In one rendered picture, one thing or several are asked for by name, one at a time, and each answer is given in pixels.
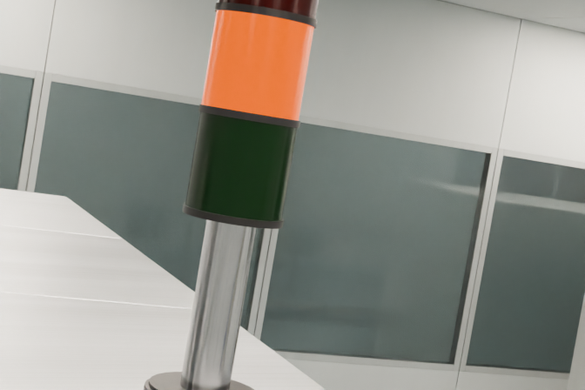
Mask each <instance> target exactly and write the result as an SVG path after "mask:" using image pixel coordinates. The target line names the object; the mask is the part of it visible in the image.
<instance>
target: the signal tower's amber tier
mask: <svg viewBox="0 0 585 390"><path fill-rule="evenodd" d="M313 30H314V27H312V26H311V25H308V24H303V23H299V22H295V21H292V20H287V19H284V18H278V17H270V16H265V15H260V14H253V13H247V12H241V11H233V10H217V12H216V17H215V23H214V28H213V33H212V43H211V49H210V55H209V60H208V65H207V71H206V76H205V87H204V92H203V97H202V103H201V104H203V105H209V106H213V107H218V108H224V109H229V110H234V111H243V112H249V113H254V114H259V115H265V116H270V117H276V118H286V119H291V120H298V121H299V113H300V107H301V102H302V97H303V91H304V86H305V81H306V72H307V66H308V61H309V56H310V50H311V45H312V40H313Z"/></svg>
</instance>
